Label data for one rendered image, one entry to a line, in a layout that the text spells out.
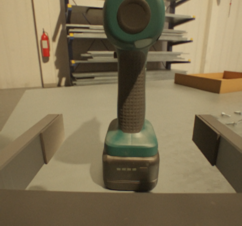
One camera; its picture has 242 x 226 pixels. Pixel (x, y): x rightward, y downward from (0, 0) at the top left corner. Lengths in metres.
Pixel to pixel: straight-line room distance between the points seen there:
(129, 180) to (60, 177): 0.10
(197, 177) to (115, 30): 0.22
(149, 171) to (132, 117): 0.07
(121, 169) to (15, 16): 4.79
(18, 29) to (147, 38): 4.73
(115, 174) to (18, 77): 4.73
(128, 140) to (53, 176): 0.12
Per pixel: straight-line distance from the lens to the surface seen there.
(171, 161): 0.30
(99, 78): 3.79
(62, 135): 0.17
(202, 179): 0.28
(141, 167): 0.22
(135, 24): 0.17
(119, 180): 0.23
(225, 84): 0.86
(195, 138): 0.17
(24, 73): 4.86
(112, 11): 0.18
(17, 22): 4.88
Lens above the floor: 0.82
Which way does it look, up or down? 17 degrees down
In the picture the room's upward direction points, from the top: straight up
